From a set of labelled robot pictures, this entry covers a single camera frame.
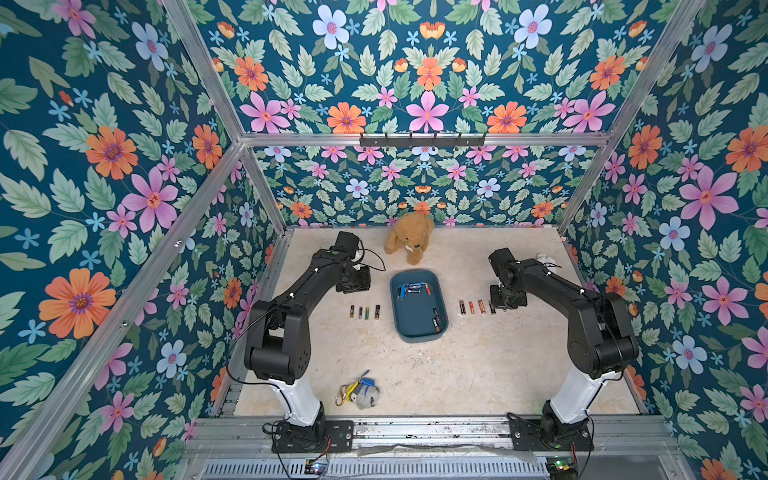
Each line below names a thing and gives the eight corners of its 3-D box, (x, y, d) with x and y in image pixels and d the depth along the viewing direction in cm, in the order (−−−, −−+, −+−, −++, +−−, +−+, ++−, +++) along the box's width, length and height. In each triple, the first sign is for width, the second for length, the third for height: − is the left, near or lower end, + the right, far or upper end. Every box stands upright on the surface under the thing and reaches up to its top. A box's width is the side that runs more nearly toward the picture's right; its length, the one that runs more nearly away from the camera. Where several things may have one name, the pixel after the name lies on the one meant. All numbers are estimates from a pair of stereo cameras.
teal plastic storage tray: (389, 342, 91) (388, 336, 88) (391, 277, 107) (391, 269, 103) (448, 342, 91) (450, 336, 88) (442, 277, 107) (443, 269, 103)
